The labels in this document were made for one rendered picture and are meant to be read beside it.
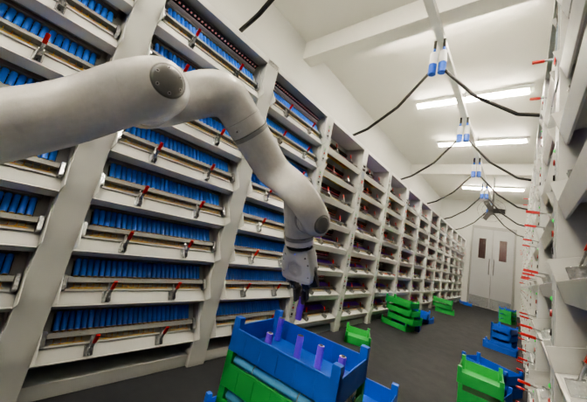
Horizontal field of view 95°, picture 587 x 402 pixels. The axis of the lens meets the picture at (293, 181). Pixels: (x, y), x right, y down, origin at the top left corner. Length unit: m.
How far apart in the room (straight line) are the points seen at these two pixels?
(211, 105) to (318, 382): 0.62
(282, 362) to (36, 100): 0.66
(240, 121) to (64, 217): 0.79
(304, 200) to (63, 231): 0.88
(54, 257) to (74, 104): 0.80
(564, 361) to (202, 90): 0.96
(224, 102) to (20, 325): 1.00
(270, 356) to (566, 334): 0.66
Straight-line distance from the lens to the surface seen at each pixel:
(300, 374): 0.71
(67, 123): 0.52
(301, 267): 0.78
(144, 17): 1.43
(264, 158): 0.64
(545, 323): 1.60
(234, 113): 0.62
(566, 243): 0.91
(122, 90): 0.50
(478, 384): 1.97
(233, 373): 0.83
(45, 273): 1.26
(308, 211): 0.64
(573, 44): 0.95
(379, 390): 1.18
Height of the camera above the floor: 0.71
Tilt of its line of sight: 11 degrees up
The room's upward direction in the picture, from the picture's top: 13 degrees clockwise
